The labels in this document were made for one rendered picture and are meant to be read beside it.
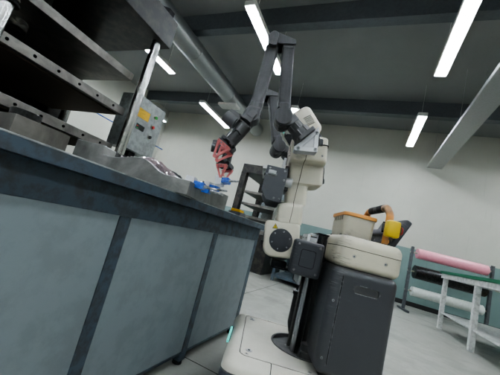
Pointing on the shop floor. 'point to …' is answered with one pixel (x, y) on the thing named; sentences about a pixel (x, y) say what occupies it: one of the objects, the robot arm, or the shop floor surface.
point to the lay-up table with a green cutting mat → (472, 307)
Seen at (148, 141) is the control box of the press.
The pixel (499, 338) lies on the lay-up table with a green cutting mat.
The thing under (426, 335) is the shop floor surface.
